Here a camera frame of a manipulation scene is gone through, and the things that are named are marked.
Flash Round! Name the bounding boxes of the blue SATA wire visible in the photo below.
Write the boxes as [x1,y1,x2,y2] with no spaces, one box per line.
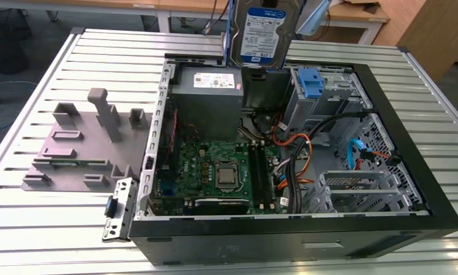
[345,137,376,171]

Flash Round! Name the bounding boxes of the green motherboard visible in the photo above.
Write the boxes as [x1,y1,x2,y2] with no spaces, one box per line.
[156,140,290,215]

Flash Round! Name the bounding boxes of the black graphics card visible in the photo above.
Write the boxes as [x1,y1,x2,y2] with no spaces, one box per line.
[184,197,253,216]

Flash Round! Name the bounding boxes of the metal socket cover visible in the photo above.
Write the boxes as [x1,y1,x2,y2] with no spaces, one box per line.
[213,160,241,192]

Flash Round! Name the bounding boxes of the silver CPU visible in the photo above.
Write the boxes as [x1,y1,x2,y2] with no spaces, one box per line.
[216,168,236,184]

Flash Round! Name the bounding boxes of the silver disk bay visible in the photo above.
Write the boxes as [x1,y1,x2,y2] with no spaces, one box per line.
[304,168,425,214]

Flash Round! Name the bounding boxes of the power wire with black plugs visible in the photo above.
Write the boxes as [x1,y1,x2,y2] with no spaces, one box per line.
[354,151,402,172]

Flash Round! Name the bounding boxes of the green RAM stick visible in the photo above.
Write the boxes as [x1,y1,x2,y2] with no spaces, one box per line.
[49,162,92,169]

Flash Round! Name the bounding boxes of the grey power supply unit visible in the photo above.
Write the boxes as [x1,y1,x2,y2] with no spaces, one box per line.
[171,67,245,141]

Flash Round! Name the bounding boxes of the hard disk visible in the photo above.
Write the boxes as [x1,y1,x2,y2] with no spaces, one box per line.
[221,0,305,72]

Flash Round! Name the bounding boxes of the grey parts rack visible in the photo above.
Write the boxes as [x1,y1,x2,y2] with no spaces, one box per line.
[20,87,156,198]

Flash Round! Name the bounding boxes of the CPU socket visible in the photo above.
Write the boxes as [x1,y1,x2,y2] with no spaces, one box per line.
[212,159,243,194]

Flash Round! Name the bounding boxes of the wooden desk white frame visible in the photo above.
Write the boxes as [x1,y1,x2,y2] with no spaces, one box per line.
[56,0,392,40]

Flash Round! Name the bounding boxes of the grey metal slot bracket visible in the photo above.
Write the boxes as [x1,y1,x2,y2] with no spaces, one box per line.
[101,177,135,243]

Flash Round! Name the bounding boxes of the black RAM slot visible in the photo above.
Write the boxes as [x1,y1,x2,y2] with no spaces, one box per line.
[249,144,264,207]
[260,144,273,207]
[255,144,268,207]

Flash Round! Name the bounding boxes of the orange red yellow wire bundle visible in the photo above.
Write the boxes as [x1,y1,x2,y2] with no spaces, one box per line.
[273,133,316,190]

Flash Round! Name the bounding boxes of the grey front panel wires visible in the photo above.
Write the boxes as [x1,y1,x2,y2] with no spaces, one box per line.
[273,156,290,190]

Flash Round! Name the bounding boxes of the silver metal drive cage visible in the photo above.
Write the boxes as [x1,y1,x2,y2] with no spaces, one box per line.
[284,65,372,144]

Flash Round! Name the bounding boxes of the wooden cabinet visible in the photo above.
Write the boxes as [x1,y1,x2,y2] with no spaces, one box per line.
[373,0,458,84]

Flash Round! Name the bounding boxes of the main power wire bundle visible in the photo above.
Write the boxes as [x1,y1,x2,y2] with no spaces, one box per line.
[237,110,284,138]

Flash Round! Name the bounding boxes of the black PC case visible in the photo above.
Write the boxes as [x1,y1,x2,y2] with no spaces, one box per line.
[128,53,458,266]

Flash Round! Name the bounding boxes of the blue drive cage latch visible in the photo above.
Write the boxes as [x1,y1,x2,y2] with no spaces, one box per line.
[298,68,325,99]

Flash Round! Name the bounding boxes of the blue VGA connector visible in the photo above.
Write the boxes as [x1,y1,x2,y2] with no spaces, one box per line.
[104,195,120,218]

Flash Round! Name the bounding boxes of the thin red wire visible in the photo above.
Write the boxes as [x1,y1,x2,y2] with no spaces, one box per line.
[155,109,181,173]

